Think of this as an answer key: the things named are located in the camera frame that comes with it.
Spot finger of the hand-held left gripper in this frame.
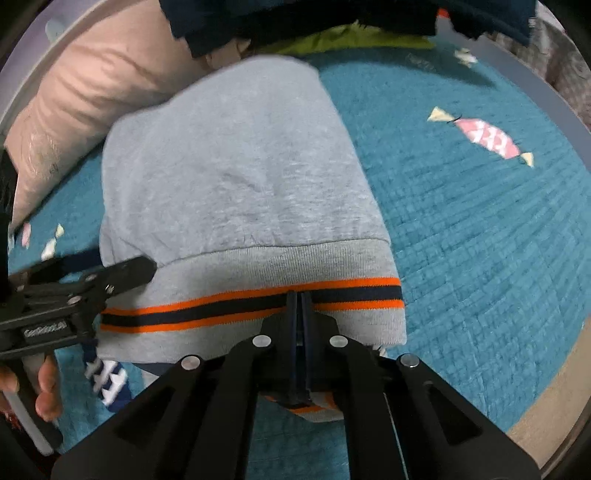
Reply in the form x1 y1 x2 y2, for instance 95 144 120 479
11 256 158 305

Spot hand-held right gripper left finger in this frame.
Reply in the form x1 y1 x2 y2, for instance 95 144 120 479
51 291 303 480

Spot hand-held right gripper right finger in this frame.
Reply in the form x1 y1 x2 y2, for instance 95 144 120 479
302 291 541 480

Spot grey and navy sweatshirt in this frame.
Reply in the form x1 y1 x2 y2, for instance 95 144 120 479
97 54 408 425

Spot dark folded clothes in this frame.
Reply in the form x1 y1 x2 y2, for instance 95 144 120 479
159 0 539 58

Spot person's left hand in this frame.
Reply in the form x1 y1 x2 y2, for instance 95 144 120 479
0 355 64 422

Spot teal quilted blanket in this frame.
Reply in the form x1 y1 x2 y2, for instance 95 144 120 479
9 46 591 480

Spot pink striped pillow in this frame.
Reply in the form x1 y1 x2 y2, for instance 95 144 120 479
7 0 250 232

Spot white bed headboard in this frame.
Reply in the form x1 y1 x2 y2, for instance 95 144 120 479
0 0 90 134

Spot green cloth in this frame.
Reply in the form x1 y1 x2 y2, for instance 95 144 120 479
263 23 437 56

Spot grey bed edge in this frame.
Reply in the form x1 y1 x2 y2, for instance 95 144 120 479
436 21 591 153

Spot grey fuzzy cloth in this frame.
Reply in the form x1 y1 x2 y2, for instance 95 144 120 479
496 4 591 130

